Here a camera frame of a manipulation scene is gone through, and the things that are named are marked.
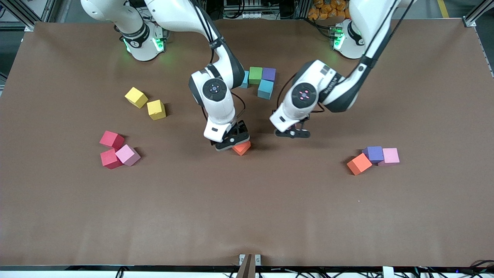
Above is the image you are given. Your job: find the orange foam cube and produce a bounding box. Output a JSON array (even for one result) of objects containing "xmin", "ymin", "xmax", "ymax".
[
  {"xmin": 232, "ymin": 141, "xmax": 252, "ymax": 156},
  {"xmin": 346, "ymin": 153, "xmax": 373, "ymax": 176}
]

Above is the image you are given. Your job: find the light cyan foam cube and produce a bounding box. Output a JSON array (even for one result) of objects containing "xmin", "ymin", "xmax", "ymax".
[{"xmin": 257, "ymin": 79, "xmax": 274, "ymax": 100}]

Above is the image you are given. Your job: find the green foam cube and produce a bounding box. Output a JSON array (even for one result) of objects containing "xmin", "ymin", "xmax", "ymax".
[{"xmin": 248, "ymin": 66, "xmax": 264, "ymax": 85}]

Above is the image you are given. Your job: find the pink foam cube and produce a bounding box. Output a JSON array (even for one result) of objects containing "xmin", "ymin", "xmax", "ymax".
[
  {"xmin": 115, "ymin": 144, "xmax": 141, "ymax": 167},
  {"xmin": 378, "ymin": 147, "xmax": 401, "ymax": 167}
]

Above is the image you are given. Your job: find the brown table cover sheet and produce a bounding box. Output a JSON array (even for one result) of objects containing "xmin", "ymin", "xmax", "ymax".
[{"xmin": 0, "ymin": 19, "xmax": 494, "ymax": 268}]

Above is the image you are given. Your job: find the yellow foam cube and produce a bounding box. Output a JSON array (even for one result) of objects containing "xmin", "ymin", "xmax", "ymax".
[
  {"xmin": 124, "ymin": 86, "xmax": 149, "ymax": 109},
  {"xmin": 147, "ymin": 99, "xmax": 167, "ymax": 121}
]

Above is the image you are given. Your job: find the pile of orange fruits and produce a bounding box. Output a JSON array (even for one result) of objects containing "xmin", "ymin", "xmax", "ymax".
[{"xmin": 308, "ymin": 0, "xmax": 350, "ymax": 20}]

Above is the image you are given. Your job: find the white electronics rack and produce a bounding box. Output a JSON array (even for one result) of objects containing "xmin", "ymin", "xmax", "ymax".
[{"xmin": 224, "ymin": 0, "xmax": 299, "ymax": 20}]

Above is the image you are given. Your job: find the red foam cube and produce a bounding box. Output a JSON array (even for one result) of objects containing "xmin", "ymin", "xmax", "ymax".
[
  {"xmin": 100, "ymin": 148, "xmax": 124, "ymax": 170},
  {"xmin": 99, "ymin": 131, "xmax": 125, "ymax": 150}
]

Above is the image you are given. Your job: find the brown tapered pole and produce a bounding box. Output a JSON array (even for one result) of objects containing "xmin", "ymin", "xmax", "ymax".
[{"xmin": 236, "ymin": 254, "xmax": 257, "ymax": 278}]

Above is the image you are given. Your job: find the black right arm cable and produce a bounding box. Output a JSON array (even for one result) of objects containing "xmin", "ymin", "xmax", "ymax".
[{"xmin": 231, "ymin": 92, "xmax": 247, "ymax": 120}]

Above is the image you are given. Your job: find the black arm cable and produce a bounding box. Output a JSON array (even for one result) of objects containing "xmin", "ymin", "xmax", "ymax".
[
  {"xmin": 276, "ymin": 73, "xmax": 298, "ymax": 112},
  {"xmin": 231, "ymin": 92, "xmax": 247, "ymax": 120}
]

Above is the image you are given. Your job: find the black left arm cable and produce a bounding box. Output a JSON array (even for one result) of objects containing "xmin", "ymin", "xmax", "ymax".
[{"xmin": 276, "ymin": 73, "xmax": 298, "ymax": 112}]

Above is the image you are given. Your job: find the small metal bracket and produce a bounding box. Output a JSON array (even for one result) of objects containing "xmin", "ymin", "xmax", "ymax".
[{"xmin": 239, "ymin": 254, "xmax": 262, "ymax": 267}]

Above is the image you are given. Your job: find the aluminium frame profile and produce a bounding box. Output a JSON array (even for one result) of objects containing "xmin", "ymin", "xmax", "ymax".
[
  {"xmin": 0, "ymin": 0, "xmax": 58, "ymax": 31},
  {"xmin": 463, "ymin": 0, "xmax": 494, "ymax": 27}
]

